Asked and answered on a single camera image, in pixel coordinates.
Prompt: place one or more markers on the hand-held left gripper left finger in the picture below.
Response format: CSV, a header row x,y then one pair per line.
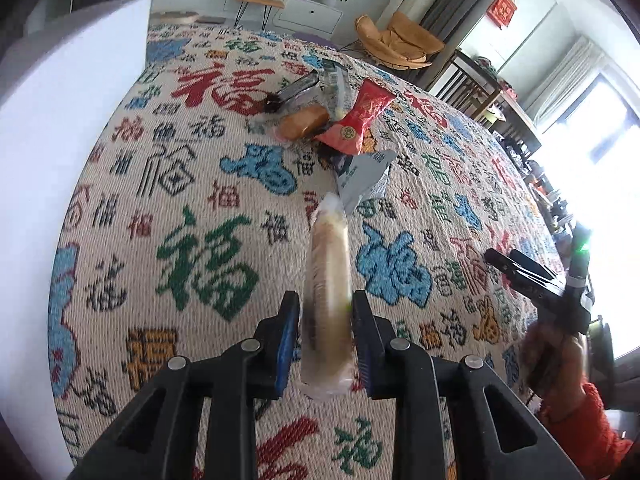
x,y
287,345

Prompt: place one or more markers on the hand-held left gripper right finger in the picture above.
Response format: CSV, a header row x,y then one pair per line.
x,y
362,345

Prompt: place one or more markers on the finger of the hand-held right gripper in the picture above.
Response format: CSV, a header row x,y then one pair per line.
x,y
515,275
537,267

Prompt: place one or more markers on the long biscuit packet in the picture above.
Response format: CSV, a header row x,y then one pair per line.
x,y
327,270

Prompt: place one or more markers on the silver snack packet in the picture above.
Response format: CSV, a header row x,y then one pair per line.
x,y
362,177

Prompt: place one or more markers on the bread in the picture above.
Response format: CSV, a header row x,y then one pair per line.
x,y
302,122

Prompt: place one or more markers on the red snack packet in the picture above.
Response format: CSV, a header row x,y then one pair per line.
x,y
357,115

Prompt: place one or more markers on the black snack packet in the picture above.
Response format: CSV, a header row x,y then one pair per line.
x,y
295,91

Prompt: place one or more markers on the clear long snack packet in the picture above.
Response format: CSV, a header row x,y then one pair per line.
x,y
332,82

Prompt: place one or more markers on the white cardboard box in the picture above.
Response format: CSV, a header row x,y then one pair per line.
x,y
50,160

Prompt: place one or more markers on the person's right hand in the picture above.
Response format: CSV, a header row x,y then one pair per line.
x,y
552,365

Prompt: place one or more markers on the window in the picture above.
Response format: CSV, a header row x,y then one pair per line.
x,y
600,135

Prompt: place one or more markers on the wooden side table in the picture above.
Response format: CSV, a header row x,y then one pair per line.
x,y
512,120

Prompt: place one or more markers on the printed blanket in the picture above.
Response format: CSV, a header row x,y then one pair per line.
x,y
200,185

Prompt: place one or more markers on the white curtain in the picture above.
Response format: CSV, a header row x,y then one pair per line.
x,y
565,77

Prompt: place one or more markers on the dark wooden chair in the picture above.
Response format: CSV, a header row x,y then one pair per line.
x,y
465,82

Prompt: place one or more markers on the orange lounge chair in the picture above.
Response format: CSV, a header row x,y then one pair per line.
x,y
400,40

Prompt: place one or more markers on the grey curtain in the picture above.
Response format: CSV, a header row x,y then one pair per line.
x,y
460,10

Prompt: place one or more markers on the purple floor mat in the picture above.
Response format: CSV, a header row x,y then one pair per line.
x,y
315,39

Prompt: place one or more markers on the white television cabinet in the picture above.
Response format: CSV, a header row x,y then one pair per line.
x,y
310,12

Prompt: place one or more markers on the wooden stool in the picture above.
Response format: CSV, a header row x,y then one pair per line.
x,y
257,1

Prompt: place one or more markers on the red wall hanging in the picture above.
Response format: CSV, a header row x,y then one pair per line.
x,y
501,8

